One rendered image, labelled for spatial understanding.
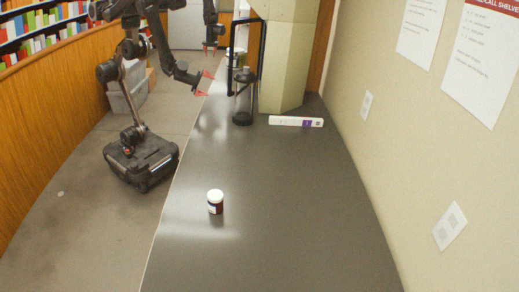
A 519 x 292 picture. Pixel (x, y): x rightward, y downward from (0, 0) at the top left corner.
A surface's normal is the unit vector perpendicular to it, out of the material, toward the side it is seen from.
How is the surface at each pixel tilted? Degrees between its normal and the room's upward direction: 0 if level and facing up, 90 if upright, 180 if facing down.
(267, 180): 0
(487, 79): 90
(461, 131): 90
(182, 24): 90
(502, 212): 90
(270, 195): 0
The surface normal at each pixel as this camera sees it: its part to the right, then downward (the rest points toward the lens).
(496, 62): -0.99, -0.07
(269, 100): 0.01, 0.58
